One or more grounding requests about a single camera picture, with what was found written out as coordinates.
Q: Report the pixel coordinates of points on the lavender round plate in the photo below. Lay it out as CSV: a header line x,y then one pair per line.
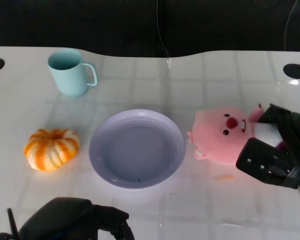
x,y
137,150

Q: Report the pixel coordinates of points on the orange white striped pumpkin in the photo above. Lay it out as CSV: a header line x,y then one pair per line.
x,y
51,152

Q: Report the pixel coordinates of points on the pink plush doll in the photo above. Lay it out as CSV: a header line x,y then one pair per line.
x,y
215,135

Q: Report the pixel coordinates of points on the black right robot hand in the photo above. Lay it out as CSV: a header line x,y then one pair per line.
x,y
297,140

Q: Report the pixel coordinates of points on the black fabric backdrop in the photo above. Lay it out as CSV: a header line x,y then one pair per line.
x,y
90,22

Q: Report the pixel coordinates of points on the light blue mug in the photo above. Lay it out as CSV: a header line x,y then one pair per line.
x,y
68,80

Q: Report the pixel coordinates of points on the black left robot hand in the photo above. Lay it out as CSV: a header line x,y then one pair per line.
x,y
62,217

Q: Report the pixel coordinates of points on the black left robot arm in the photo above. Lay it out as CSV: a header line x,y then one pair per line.
x,y
1,237

